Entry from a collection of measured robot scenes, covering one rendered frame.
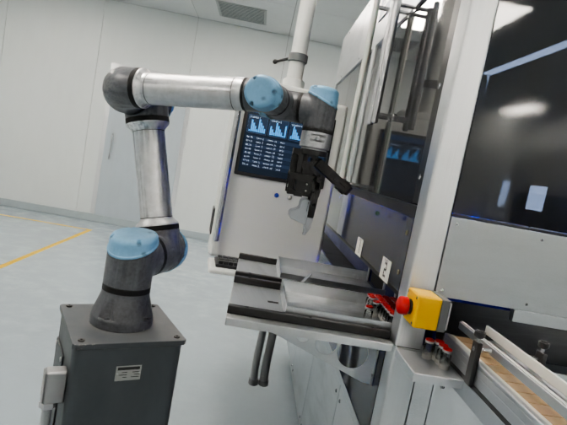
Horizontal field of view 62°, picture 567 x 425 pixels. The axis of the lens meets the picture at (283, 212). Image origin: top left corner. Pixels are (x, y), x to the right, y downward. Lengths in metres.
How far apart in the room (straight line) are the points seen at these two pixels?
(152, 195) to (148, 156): 0.10
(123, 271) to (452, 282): 0.77
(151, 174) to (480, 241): 0.84
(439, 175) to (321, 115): 0.31
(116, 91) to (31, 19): 6.28
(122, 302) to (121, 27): 6.07
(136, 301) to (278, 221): 1.02
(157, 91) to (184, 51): 5.68
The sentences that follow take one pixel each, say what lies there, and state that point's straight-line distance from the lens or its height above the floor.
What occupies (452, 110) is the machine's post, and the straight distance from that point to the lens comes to 1.14.
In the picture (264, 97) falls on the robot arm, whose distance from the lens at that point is 1.04.
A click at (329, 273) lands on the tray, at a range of 1.78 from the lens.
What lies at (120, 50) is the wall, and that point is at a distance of 7.02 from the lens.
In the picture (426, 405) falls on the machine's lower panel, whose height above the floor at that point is 0.75.
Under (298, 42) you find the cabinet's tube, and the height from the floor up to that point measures 1.78.
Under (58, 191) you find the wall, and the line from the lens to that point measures 7.18.
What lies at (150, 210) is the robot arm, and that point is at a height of 1.07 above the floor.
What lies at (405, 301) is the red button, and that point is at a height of 1.01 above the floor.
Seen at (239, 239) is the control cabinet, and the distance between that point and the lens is 2.08.
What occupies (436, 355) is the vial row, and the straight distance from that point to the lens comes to 1.14.
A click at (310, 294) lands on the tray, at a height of 0.88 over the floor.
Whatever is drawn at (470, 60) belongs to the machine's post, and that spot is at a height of 1.55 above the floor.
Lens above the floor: 1.25
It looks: 6 degrees down
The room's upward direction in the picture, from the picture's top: 11 degrees clockwise
